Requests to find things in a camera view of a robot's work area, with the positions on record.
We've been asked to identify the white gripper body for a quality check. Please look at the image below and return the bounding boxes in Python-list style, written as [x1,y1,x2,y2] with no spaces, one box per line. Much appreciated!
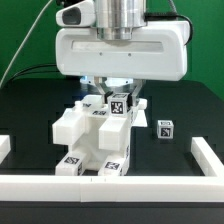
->
[56,0,188,81]

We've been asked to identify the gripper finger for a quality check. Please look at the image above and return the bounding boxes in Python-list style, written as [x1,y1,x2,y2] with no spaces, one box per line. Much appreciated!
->
[131,80,144,106]
[94,77,112,103]

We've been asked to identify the white tagged cube nut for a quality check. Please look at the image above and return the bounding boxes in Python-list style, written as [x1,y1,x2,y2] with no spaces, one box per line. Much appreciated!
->
[157,120,174,139]
[108,93,128,116]

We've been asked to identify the white chair back frame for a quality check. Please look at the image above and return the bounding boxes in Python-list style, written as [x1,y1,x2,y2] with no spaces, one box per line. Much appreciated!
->
[52,93,147,151]

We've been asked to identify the white chair seat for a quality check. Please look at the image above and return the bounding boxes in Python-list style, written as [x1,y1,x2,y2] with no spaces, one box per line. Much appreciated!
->
[72,117,109,171]

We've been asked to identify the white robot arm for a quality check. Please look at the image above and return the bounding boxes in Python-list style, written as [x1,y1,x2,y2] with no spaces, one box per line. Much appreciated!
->
[55,0,193,101]

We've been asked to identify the white block at left edge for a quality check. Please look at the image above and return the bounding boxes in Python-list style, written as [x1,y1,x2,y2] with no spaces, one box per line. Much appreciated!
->
[0,135,11,164]

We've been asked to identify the white U-shaped obstacle fence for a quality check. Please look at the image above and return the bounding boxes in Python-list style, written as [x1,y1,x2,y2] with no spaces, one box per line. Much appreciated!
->
[0,137,224,202]

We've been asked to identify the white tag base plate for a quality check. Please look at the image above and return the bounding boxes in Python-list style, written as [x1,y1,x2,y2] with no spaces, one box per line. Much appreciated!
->
[132,110,148,127]

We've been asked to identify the black cables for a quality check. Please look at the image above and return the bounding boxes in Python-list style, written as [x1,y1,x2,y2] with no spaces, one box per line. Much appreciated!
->
[2,63,58,88]

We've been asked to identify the grey cable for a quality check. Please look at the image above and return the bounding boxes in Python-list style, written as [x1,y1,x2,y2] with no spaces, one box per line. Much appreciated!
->
[0,0,54,90]

